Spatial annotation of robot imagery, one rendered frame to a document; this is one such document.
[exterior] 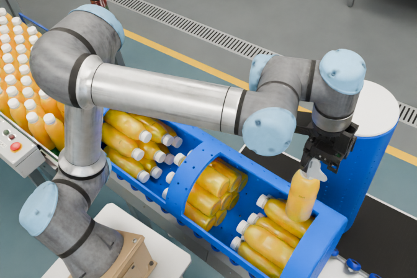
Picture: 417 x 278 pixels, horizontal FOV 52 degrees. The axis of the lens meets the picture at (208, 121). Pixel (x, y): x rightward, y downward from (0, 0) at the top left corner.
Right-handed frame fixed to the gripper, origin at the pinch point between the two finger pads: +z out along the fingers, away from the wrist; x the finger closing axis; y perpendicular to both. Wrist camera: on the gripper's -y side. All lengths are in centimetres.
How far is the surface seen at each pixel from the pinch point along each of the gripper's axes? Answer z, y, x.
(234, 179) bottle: 30.0, -23.1, 0.3
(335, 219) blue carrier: 22.1, 8.9, 2.6
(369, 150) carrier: 50, 3, 48
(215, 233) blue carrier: 45, -22, -13
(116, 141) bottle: 31, -65, -12
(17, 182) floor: 144, -176, -33
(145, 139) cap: 28, -56, -6
